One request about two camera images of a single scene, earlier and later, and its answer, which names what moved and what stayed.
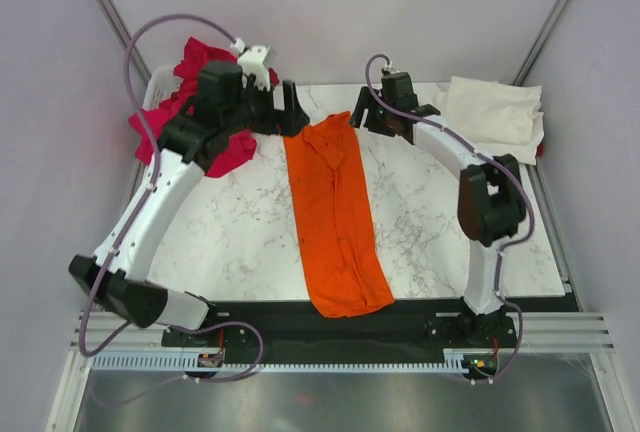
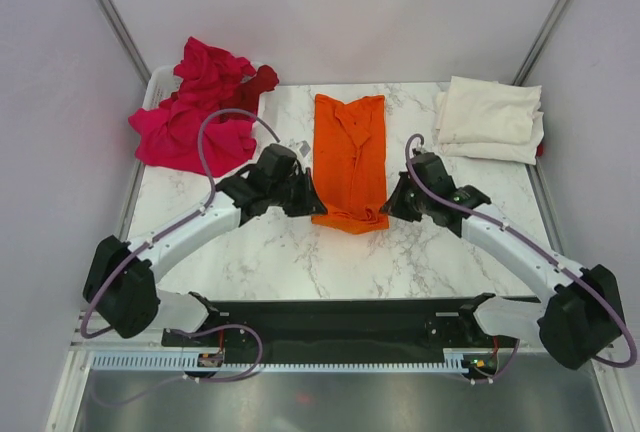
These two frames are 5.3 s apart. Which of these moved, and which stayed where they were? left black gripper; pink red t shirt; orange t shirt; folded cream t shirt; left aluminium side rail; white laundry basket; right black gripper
Moved: left black gripper; right black gripper; orange t shirt
Stayed: left aluminium side rail; pink red t shirt; folded cream t shirt; white laundry basket
